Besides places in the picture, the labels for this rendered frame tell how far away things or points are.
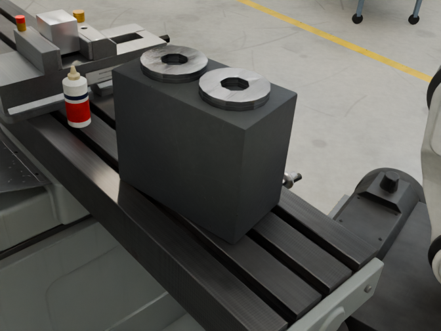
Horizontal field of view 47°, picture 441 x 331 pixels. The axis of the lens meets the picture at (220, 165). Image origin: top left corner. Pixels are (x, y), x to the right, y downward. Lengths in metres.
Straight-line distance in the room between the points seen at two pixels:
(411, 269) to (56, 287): 0.77
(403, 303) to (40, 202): 0.76
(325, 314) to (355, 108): 2.39
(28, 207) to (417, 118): 2.42
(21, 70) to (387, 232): 0.87
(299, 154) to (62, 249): 1.65
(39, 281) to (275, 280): 0.56
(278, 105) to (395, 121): 2.34
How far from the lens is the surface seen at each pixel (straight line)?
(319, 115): 2.85
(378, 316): 1.13
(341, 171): 2.46
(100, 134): 0.91
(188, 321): 1.51
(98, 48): 0.99
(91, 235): 1.07
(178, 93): 0.64
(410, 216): 1.39
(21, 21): 1.03
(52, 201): 0.98
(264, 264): 0.68
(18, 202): 0.96
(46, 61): 0.96
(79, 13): 1.06
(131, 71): 0.69
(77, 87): 0.89
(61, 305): 1.17
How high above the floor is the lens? 1.42
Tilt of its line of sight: 37 degrees down
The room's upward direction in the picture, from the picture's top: 4 degrees clockwise
